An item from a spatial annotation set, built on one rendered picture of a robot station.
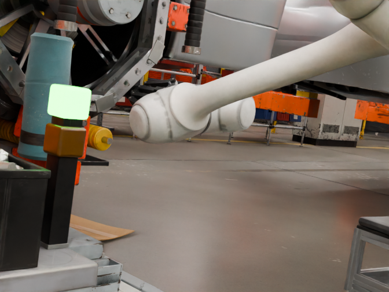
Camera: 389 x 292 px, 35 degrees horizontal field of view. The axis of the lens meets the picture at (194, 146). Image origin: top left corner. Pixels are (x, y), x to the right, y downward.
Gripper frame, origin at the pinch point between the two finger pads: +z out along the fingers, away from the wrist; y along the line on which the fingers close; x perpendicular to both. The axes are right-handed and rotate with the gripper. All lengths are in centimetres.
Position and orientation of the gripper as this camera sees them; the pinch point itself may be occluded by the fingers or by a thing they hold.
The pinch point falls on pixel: (128, 91)
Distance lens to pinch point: 166.3
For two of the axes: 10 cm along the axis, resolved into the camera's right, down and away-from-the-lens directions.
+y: 5.9, -6.8, 4.3
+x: -3.9, -7.2, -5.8
